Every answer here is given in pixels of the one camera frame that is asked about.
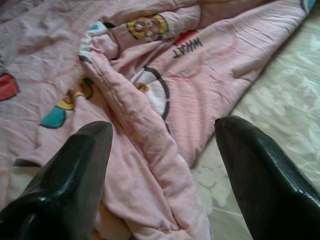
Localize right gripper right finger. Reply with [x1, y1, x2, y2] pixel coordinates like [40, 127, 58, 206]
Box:
[215, 115, 320, 240]

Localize beige floral bed sheet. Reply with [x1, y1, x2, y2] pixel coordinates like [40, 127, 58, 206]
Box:
[189, 3, 320, 240]

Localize pink cartoon print blanket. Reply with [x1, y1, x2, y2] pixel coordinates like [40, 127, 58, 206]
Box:
[0, 0, 317, 240]

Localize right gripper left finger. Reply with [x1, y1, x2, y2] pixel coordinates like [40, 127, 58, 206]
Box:
[0, 121, 114, 240]

